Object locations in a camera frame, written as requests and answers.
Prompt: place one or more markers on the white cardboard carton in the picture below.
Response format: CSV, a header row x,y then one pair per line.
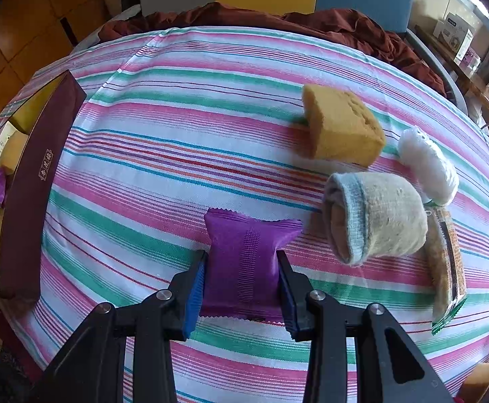
x,y
452,33

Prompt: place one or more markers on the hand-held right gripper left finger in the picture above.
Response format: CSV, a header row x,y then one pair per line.
x,y
196,298

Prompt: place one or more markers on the wedge yellow sponge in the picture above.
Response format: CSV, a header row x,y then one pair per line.
x,y
345,130

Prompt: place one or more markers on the square yellow sponge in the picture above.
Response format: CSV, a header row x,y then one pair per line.
x,y
15,151

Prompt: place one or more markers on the white plastic ball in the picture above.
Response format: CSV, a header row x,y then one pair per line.
x,y
429,168

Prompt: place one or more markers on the maroon blanket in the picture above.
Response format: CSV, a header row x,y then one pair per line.
x,y
332,25

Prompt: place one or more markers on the striped bed sheet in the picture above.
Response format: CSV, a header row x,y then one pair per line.
x,y
185,92

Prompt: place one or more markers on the grey bed rail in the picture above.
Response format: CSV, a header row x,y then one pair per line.
x,y
441,67

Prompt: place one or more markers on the maroon gift box gold inside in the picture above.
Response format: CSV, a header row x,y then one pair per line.
x,y
34,184

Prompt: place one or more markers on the wooden side shelf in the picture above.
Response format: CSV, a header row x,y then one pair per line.
x,y
479,88

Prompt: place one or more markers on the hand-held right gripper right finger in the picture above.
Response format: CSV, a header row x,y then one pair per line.
x,y
288,298

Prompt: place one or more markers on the clear cracker packet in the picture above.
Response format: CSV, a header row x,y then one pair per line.
x,y
444,268

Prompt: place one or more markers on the grey beige sock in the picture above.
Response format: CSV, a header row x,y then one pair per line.
x,y
391,218

